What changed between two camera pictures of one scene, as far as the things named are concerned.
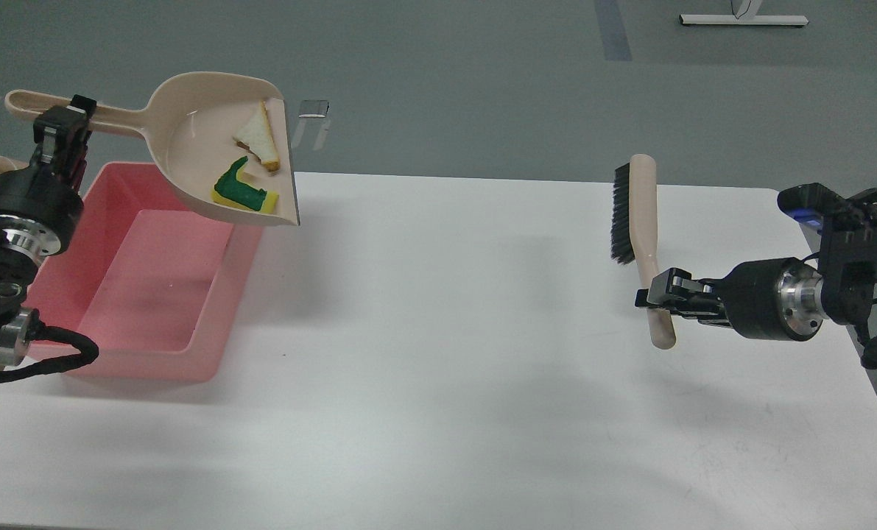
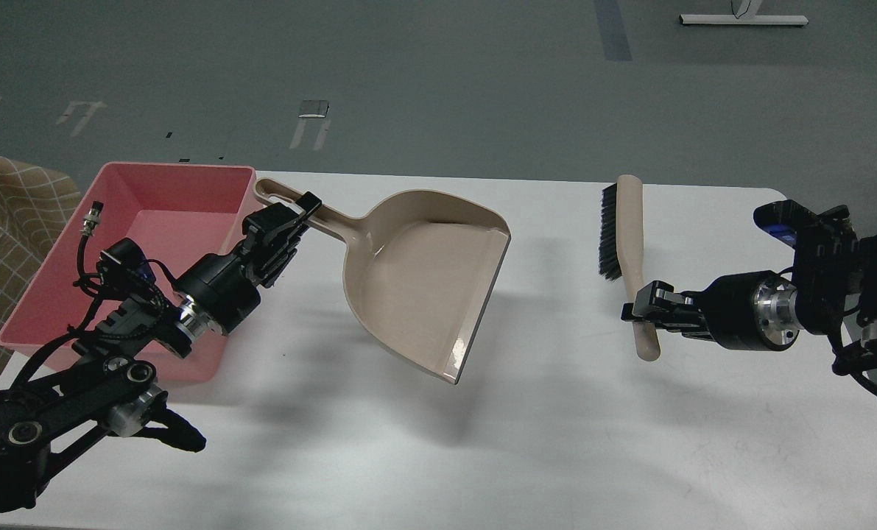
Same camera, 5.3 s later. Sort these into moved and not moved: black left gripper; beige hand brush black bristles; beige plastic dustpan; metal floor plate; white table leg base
Moved: beige hand brush black bristles; beige plastic dustpan; black left gripper
Not moved: metal floor plate; white table leg base
